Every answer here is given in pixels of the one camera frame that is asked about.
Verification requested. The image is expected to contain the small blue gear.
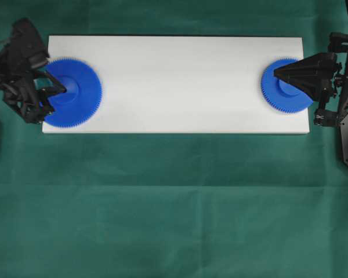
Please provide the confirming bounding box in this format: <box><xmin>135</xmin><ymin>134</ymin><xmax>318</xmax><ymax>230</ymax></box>
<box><xmin>260</xmin><ymin>58</ymin><xmax>313</xmax><ymax>114</ymax></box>

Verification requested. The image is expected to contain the large blue gear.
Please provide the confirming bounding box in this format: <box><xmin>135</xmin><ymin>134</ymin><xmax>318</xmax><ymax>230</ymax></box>
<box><xmin>45</xmin><ymin>58</ymin><xmax>103</xmax><ymax>128</ymax></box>

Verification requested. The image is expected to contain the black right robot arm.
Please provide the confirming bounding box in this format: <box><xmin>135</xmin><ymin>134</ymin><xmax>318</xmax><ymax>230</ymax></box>
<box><xmin>274</xmin><ymin>1</ymin><xmax>348</xmax><ymax>127</ymax></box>

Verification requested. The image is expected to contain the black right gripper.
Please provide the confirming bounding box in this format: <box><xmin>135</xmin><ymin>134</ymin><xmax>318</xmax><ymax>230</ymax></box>
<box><xmin>274</xmin><ymin>32</ymin><xmax>348</xmax><ymax>127</ymax></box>

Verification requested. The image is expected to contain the white rectangular board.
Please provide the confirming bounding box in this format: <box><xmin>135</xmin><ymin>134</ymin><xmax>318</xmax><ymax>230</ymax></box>
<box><xmin>42</xmin><ymin>35</ymin><xmax>310</xmax><ymax>134</ymax></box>

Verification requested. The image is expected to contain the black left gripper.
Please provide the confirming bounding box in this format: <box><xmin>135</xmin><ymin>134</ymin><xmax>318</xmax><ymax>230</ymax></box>
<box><xmin>0</xmin><ymin>18</ymin><xmax>67</xmax><ymax>124</ymax></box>

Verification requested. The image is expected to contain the green table cloth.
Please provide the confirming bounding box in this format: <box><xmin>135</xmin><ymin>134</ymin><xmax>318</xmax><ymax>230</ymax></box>
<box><xmin>0</xmin><ymin>0</ymin><xmax>348</xmax><ymax>278</ymax></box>

